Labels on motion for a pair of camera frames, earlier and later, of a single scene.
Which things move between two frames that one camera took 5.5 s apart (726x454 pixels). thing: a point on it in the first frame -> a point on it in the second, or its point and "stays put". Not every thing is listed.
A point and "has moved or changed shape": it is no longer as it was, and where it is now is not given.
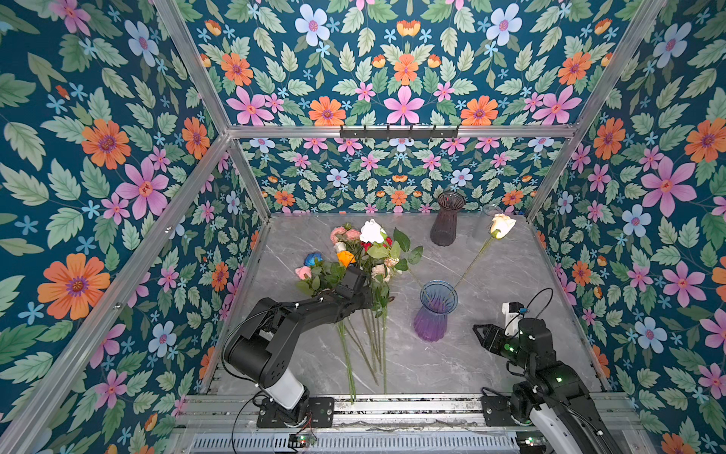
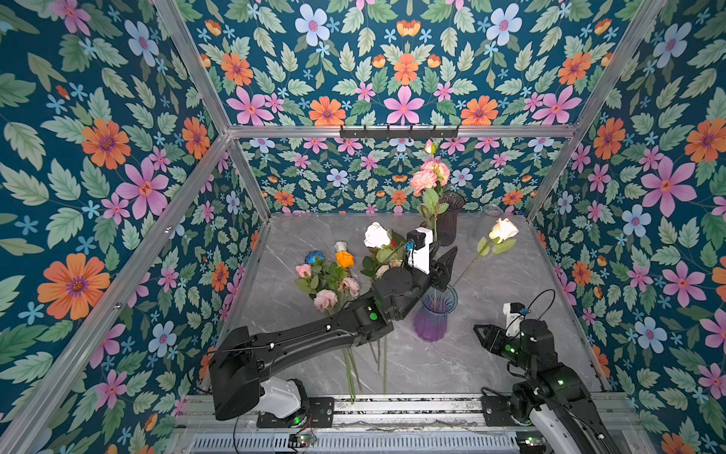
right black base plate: (496, 411) stays put
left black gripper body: (362, 300) -> (438, 276)
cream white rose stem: (499, 227) has moved or changed shape
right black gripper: (492, 333) stays put
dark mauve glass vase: (444, 221) stays put
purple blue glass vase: (438, 299) stays put
